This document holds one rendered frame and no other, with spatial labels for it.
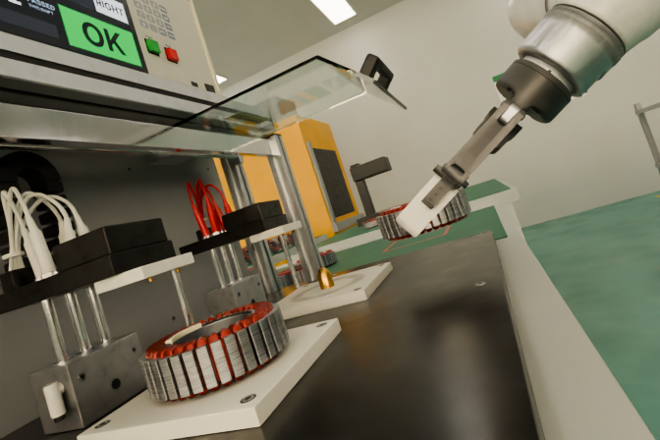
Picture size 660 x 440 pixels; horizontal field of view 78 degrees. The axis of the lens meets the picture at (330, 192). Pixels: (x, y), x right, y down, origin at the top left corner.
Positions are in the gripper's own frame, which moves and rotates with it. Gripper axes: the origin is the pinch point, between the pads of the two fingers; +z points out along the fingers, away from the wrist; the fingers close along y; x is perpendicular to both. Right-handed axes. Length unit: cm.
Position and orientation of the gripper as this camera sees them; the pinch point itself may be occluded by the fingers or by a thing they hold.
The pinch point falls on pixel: (422, 211)
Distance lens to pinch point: 52.3
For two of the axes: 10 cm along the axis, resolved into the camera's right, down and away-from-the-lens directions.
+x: -7.2, -6.6, 2.2
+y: 3.4, -0.5, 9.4
